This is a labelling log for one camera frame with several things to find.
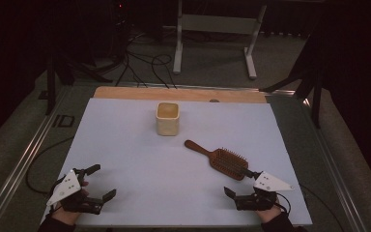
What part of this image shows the black computer tower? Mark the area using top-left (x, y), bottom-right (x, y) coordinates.
top-left (107, 0), bottom-right (132, 64)

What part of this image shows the person's right hand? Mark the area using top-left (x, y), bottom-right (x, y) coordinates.
top-left (255, 202), bottom-right (283, 224)

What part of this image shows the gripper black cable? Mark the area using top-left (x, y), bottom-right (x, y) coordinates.
top-left (25, 136), bottom-right (75, 195)
top-left (274, 191), bottom-right (292, 216)

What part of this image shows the person's left hand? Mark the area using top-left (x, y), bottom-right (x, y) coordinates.
top-left (49, 180), bottom-right (91, 226)

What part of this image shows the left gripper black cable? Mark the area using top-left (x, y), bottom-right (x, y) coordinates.
top-left (25, 136), bottom-right (75, 195)

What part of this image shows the white table mat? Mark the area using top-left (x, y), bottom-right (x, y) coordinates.
top-left (41, 98), bottom-right (313, 228)

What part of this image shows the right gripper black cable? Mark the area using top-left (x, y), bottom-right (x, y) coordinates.
top-left (274, 191), bottom-right (292, 216)

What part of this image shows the black angled stand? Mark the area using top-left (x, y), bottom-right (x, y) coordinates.
top-left (260, 28), bottom-right (324, 130)

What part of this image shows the cream square cup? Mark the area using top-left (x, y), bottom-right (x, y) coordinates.
top-left (155, 101), bottom-right (181, 137)

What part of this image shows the brown wooden hairbrush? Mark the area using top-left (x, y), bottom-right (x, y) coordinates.
top-left (184, 139), bottom-right (250, 182)

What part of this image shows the black looped floor cable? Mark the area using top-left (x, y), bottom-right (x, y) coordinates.
top-left (150, 53), bottom-right (178, 90)

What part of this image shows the metal floor rail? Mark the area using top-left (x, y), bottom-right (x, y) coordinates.
top-left (0, 85), bottom-right (75, 232)
top-left (302, 96), bottom-right (368, 232)

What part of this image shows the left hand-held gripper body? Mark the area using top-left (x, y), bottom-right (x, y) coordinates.
top-left (46, 168), bottom-right (104, 216)

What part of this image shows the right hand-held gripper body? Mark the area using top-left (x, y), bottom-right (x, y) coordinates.
top-left (234, 171), bottom-right (294, 212)

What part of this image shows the white metal stand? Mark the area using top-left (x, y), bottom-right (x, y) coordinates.
top-left (172, 0), bottom-right (268, 80)

